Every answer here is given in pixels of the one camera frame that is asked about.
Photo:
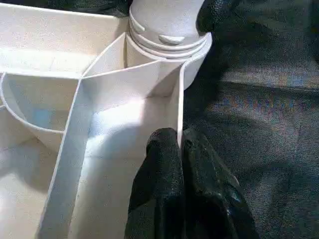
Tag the black plastic mat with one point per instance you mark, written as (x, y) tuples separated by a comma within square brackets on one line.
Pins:
[(264, 124)]

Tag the white plastic table leg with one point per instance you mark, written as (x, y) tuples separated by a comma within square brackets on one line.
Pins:
[(164, 20)]

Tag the white plastic table top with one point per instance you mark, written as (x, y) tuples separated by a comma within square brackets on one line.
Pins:
[(60, 99)]

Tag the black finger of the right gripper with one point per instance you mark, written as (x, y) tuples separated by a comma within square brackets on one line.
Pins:
[(214, 15)]

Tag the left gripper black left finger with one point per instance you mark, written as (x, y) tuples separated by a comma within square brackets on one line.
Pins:
[(159, 189)]

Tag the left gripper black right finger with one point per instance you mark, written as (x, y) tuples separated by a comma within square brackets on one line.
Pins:
[(212, 194)]

